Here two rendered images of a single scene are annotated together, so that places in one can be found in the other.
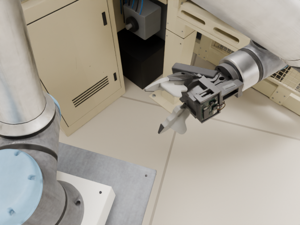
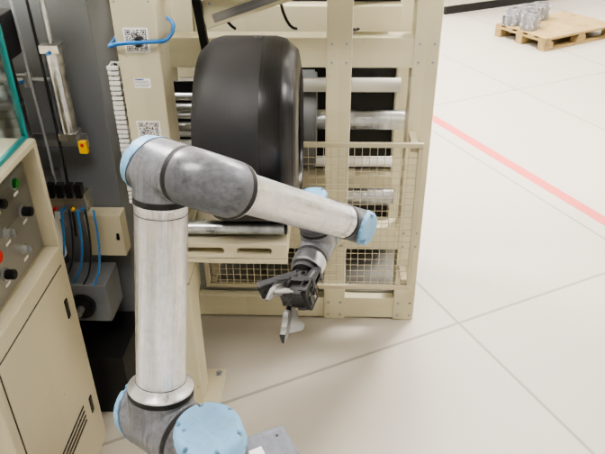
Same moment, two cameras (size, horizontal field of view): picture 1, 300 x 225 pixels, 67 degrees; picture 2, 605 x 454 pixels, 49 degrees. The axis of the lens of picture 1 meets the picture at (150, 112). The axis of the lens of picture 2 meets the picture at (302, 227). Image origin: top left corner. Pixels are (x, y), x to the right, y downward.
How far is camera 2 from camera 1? 1.25 m
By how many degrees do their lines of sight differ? 38
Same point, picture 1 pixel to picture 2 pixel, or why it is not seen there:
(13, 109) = (180, 367)
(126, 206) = not seen: outside the picture
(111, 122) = not seen: outside the picture
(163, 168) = not seen: outside the picture
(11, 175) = (213, 416)
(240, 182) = (370, 438)
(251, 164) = (365, 409)
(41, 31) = (19, 355)
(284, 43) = (336, 227)
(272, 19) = (329, 220)
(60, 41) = (35, 364)
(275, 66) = (329, 247)
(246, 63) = (312, 253)
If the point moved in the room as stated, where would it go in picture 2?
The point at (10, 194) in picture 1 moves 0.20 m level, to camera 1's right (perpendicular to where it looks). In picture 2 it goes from (227, 424) to (298, 378)
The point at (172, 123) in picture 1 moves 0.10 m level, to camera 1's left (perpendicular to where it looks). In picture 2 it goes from (289, 328) to (258, 346)
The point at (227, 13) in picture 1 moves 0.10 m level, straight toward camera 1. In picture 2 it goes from (312, 225) to (329, 247)
